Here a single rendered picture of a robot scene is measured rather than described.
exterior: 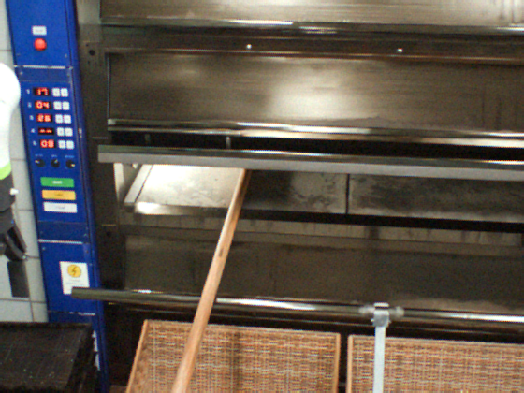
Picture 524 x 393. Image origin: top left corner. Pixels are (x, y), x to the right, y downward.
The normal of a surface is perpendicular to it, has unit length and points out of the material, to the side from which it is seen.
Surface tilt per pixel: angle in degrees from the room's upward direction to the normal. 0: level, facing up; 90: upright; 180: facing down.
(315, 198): 0
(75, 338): 0
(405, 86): 70
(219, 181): 0
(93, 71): 90
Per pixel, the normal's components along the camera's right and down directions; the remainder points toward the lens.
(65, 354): -0.02, -0.89
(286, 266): -0.14, 0.12
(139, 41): -0.14, 0.45
